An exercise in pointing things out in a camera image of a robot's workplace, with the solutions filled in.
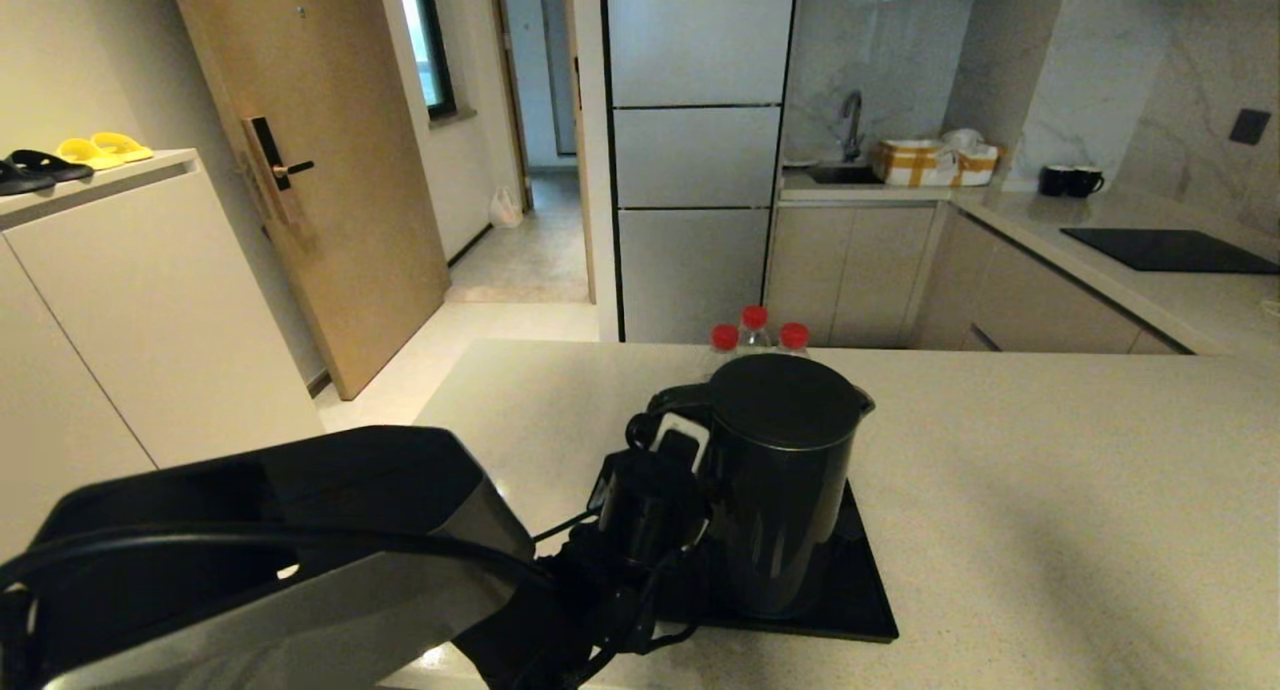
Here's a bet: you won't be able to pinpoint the grey tall refrigerator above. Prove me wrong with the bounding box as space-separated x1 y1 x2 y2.
600 0 801 346

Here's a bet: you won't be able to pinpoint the black electric kettle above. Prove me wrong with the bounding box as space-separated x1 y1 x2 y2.
645 353 876 619

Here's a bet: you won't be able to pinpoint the wooden door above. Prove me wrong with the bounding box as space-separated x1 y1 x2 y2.
165 0 451 401

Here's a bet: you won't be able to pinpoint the beige kitchen base cabinets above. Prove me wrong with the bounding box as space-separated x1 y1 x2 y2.
765 200 1191 356

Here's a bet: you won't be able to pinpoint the large taped cardboard box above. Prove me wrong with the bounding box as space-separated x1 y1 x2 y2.
875 138 956 188

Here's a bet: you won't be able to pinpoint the black slipper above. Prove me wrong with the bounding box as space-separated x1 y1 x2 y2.
7 149 94 182
0 161 58 196

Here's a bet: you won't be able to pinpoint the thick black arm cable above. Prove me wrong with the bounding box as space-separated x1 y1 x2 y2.
0 523 561 611

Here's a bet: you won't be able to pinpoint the beige shoe cabinet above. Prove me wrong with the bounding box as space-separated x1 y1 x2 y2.
0 148 326 561

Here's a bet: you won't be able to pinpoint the black framed window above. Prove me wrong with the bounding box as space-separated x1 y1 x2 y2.
395 0 476 124

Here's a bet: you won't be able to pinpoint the black induction cooktop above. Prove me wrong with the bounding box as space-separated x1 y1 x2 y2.
1062 228 1280 276

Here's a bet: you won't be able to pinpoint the small taped cardboard box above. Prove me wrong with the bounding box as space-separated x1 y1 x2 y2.
950 145 1001 187

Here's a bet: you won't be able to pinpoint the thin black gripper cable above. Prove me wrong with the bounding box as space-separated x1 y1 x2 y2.
530 508 666 671

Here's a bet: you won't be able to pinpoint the metal kitchen faucet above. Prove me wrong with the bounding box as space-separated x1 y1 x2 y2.
840 90 867 163

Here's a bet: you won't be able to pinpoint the yellow slipper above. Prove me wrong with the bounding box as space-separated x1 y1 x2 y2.
55 138 125 170
90 131 154 162

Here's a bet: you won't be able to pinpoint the black door lock handle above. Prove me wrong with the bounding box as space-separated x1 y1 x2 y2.
242 116 315 224

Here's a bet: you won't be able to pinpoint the black rectangular serving tray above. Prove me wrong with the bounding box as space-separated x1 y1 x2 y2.
650 480 899 643

